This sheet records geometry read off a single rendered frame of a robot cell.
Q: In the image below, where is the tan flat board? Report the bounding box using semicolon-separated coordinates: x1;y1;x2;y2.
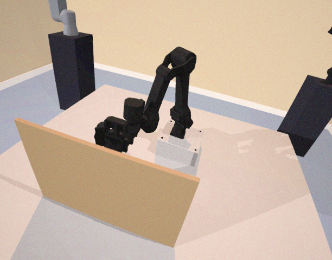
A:
14;118;200;248

